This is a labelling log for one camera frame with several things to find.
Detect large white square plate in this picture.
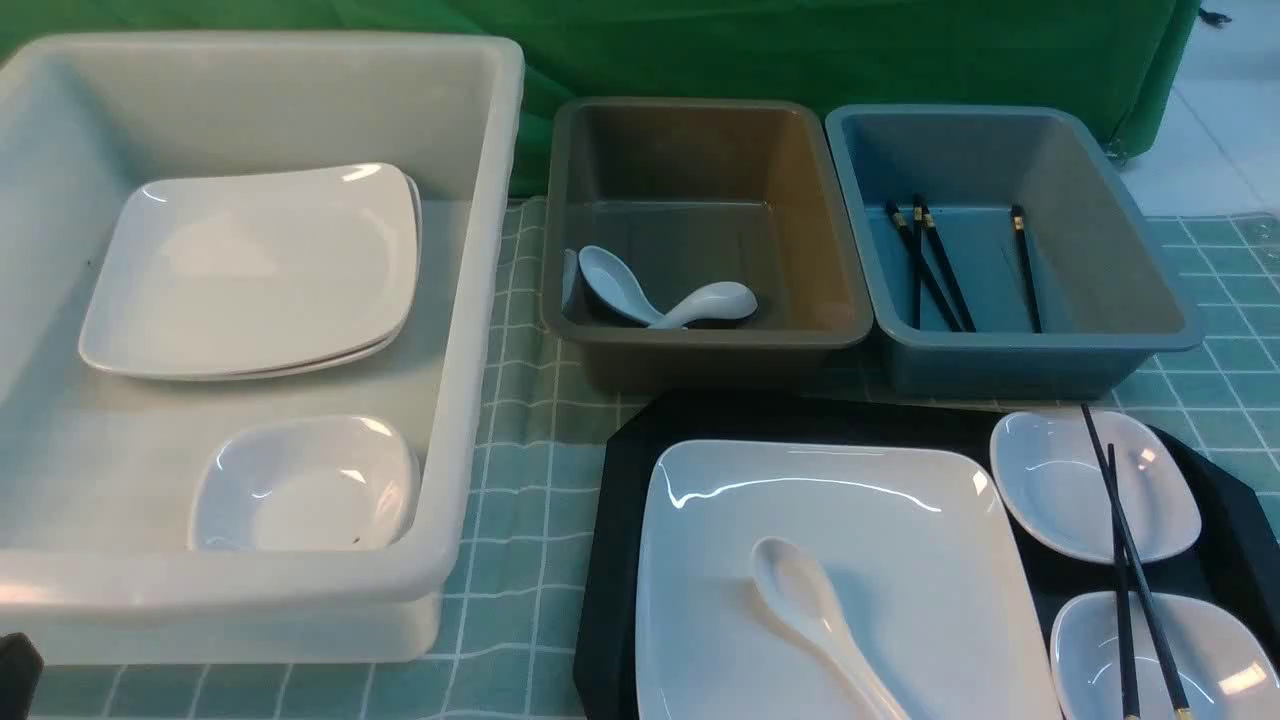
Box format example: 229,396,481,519
635,439,1061,719

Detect white ceramic soup spoon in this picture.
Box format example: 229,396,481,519
751,536,909,719

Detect white small bowl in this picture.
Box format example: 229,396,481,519
187,414,421,552
989,407,1202,565
1050,591,1279,719

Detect black chopstick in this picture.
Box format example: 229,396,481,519
1080,404,1194,719
884,201,965,332
1106,443,1140,719
1010,205,1043,334
913,193,977,332

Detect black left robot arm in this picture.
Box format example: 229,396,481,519
0,632,44,720

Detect bottom white plate in bin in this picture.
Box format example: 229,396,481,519
120,174,424,382

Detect white plate in bin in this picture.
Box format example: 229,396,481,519
78,161,422,380
120,174,424,382

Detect top white plate in bin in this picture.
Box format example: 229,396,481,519
78,161,422,380

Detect white spoon in bin left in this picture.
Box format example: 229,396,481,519
577,245,663,325

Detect white spoon in bin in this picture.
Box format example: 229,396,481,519
646,281,759,329
577,245,663,325

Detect white spoon in bin right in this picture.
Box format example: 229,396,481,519
646,281,759,329

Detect brown plastic bin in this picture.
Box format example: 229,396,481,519
541,97,874,395

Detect green checkered tablecloth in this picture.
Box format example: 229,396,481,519
31,199,1279,719

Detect black chopstick in bin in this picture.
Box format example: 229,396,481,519
913,193,977,332
884,201,965,332
1010,205,1043,334

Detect white small bowl in bin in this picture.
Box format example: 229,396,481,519
187,414,421,552

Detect blue plastic bin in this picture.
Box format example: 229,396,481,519
826,104,1203,401

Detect large white plastic bin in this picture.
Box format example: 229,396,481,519
3,31,524,665

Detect green backdrop cloth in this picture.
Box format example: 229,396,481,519
1,1,1201,196

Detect black serving tray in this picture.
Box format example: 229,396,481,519
573,389,1279,719

